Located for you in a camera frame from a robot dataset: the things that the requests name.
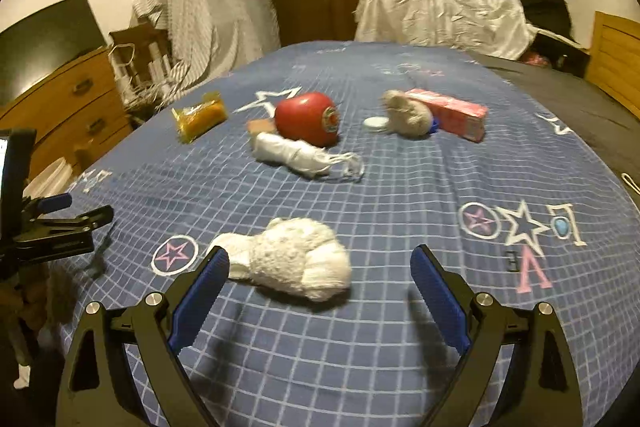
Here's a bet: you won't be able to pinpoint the orange snack packet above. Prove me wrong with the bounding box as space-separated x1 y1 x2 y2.
171 91 228 142

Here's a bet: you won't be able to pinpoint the white rolled face mask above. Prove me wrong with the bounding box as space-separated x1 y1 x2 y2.
251 132 365 182

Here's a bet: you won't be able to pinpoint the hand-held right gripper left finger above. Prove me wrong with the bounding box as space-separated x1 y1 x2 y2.
59 244 232 427

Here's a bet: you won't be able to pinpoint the red cardboard box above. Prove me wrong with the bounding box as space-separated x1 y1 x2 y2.
404 88 488 142

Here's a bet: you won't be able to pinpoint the beige plush toy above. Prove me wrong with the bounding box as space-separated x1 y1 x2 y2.
382 89 435 138

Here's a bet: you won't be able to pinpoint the striped grey cloth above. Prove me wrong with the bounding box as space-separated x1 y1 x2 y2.
131 0 281 94

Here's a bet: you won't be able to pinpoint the paper bags with white handles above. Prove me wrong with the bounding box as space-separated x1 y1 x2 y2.
109 24 176 108

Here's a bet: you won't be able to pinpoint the wooden dresser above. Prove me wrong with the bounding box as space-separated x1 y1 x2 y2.
0 46 132 180

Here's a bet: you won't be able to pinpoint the black cloth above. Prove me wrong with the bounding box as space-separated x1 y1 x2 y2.
520 0 583 45

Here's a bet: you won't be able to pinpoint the small brown wrapper piece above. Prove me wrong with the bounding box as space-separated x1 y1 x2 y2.
247 119 276 138

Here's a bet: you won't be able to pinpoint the black television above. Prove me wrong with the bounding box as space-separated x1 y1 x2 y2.
0 0 108 108

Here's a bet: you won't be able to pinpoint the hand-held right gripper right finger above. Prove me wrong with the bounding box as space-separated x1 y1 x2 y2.
409 243 585 427

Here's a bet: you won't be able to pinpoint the blue printed blanket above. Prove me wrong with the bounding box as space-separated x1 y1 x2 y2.
45 41 640 427

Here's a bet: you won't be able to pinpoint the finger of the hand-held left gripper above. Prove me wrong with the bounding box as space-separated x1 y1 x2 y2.
22 193 72 220
15 206 115 256

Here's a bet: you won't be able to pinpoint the white plastic sheet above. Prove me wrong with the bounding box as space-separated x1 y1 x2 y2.
352 0 536 60

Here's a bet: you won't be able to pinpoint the grey blanket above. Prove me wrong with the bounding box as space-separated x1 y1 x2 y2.
470 49 640 180

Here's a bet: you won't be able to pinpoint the wooden headboard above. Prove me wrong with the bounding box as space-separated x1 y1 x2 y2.
584 11 640 105

